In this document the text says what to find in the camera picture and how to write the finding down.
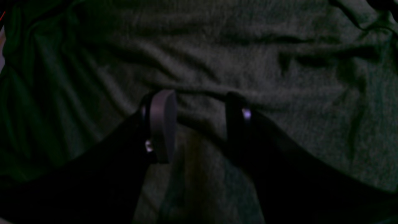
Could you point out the dark green t-shirt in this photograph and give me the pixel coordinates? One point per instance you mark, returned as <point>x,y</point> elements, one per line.
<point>324,71</point>

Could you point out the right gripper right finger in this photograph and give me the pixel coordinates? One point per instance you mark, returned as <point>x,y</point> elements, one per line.
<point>294,187</point>

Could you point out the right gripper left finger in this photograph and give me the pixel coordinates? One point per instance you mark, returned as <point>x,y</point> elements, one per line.
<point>103,185</point>

